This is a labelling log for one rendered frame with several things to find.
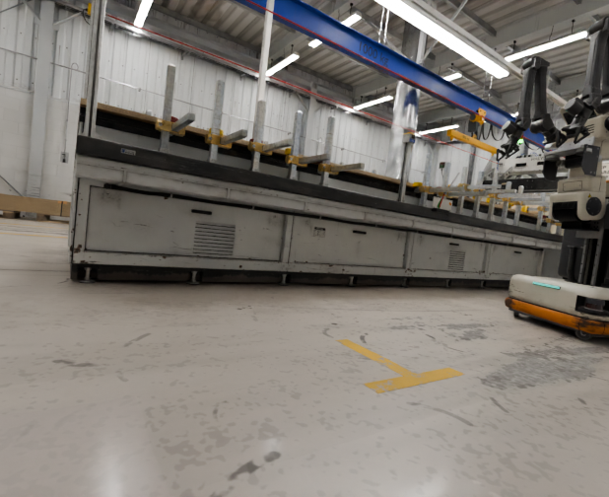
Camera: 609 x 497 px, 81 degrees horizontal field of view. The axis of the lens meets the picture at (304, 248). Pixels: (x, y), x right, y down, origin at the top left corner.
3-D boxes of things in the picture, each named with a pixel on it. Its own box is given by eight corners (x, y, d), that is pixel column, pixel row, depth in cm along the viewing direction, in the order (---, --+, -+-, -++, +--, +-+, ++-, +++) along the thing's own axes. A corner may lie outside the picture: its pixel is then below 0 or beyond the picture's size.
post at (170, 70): (167, 163, 178) (175, 64, 176) (159, 162, 176) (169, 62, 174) (165, 164, 181) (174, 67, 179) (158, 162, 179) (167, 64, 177)
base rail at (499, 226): (569, 243, 439) (570, 235, 438) (75, 152, 155) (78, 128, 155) (561, 243, 445) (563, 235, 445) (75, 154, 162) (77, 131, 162)
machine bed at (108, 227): (539, 289, 462) (550, 222, 457) (65, 283, 179) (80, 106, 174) (487, 279, 519) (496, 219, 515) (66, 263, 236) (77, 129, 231)
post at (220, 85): (215, 172, 192) (225, 80, 190) (209, 170, 190) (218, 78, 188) (213, 172, 195) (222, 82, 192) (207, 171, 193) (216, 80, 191)
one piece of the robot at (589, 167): (559, 182, 223) (564, 147, 222) (603, 177, 196) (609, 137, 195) (537, 178, 220) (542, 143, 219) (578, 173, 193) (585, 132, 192)
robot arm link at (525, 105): (542, 56, 218) (527, 65, 229) (534, 54, 217) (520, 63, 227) (532, 128, 220) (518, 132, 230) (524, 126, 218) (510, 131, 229)
